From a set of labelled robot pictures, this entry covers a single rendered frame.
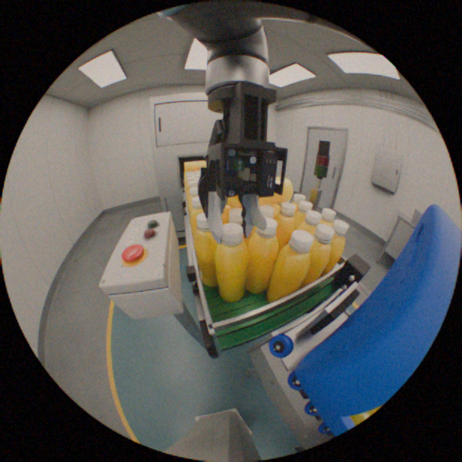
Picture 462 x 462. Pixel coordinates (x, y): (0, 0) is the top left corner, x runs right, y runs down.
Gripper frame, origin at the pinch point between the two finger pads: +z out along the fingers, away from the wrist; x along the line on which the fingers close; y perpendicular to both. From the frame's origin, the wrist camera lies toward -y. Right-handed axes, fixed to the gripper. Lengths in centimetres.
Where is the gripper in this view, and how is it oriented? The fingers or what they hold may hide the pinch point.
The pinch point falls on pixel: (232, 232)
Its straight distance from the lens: 23.5
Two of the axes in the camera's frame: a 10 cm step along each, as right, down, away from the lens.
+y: 3.3, 5.1, -8.0
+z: 0.0, 8.4, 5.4
